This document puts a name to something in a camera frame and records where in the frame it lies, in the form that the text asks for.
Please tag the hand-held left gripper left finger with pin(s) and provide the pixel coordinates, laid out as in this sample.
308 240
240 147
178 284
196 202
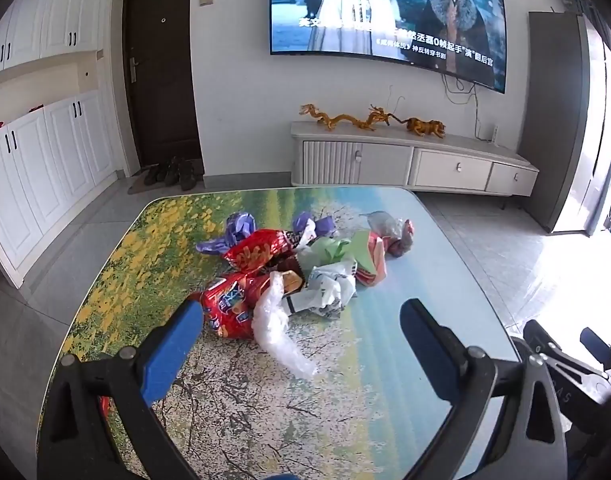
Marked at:
173 340

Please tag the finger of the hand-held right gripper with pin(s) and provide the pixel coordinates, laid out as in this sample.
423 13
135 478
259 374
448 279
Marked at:
596 342
538 334

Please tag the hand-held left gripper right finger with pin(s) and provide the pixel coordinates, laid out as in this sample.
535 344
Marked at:
430 335

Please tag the red snack packet silver label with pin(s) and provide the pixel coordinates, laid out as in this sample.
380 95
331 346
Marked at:
225 305

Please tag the red plastic bag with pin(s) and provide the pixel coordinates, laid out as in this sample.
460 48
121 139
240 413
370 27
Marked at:
104 407

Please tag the orange red packet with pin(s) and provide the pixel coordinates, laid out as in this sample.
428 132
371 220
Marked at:
378 260

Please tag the small red wrapper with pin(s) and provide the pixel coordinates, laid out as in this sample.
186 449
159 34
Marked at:
403 245

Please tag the clear plastic bag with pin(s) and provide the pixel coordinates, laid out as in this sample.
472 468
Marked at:
273 330

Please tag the white printed crumpled bag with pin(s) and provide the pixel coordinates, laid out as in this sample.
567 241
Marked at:
330 287

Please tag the red yellow snack packet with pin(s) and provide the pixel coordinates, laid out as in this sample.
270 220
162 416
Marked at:
255 252

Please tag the clear grey plastic wrapper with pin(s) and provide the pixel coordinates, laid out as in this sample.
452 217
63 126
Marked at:
385 222

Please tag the green paper wrapper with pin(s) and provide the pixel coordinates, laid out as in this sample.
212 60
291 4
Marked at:
335 252

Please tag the purple plastic bag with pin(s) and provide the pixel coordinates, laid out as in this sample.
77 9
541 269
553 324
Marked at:
325 224
238 225

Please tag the dark brown packet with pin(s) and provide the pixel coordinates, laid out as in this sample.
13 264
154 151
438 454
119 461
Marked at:
290 267

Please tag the pairs of dark shoes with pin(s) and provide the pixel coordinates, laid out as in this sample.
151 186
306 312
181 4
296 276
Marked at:
136 187

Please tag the white plastic bag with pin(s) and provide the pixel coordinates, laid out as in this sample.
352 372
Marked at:
308 234

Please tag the dark shoe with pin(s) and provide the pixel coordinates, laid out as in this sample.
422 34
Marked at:
188 176
151 175
173 170
162 172

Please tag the white television console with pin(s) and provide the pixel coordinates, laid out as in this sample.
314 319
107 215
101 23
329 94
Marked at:
385 160

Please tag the small white router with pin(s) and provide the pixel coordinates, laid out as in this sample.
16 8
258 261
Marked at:
494 132

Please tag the golden tiger figurine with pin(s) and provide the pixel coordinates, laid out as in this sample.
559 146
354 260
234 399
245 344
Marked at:
425 127

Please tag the tall grey cabinet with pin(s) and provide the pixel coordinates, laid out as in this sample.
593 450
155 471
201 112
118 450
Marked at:
555 120

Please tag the white lower cabinet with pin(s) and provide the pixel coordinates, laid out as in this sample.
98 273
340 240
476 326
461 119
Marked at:
40 170

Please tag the white cabinet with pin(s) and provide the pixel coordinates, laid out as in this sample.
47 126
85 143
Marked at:
40 170
50 10

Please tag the golden dragon figurine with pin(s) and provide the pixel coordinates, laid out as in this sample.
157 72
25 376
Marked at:
318 114
375 119

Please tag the dark brown door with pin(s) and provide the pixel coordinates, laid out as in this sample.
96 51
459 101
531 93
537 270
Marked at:
160 60

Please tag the white upper cabinet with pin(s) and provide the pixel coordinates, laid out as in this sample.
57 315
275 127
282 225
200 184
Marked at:
50 10

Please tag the wall television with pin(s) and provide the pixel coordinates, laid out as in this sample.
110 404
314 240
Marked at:
385 10

